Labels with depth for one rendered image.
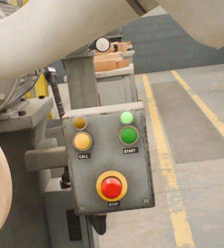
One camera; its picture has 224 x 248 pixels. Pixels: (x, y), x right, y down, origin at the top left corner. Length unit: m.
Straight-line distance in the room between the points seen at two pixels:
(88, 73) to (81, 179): 3.45
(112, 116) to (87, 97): 3.47
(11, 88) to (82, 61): 3.41
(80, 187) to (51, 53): 0.62
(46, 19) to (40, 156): 0.73
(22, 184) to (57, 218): 0.12
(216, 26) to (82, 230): 1.06
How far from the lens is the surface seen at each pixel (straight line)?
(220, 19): 0.48
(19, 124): 1.35
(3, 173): 1.10
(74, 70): 4.69
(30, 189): 1.46
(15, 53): 0.68
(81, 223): 1.49
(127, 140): 1.24
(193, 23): 0.49
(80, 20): 0.66
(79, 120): 1.24
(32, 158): 1.37
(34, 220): 1.48
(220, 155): 5.98
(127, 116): 1.23
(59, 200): 1.49
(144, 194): 1.27
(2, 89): 1.28
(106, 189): 1.24
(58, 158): 1.36
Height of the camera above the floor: 1.28
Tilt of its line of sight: 9 degrees down
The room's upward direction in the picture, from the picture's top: 7 degrees counter-clockwise
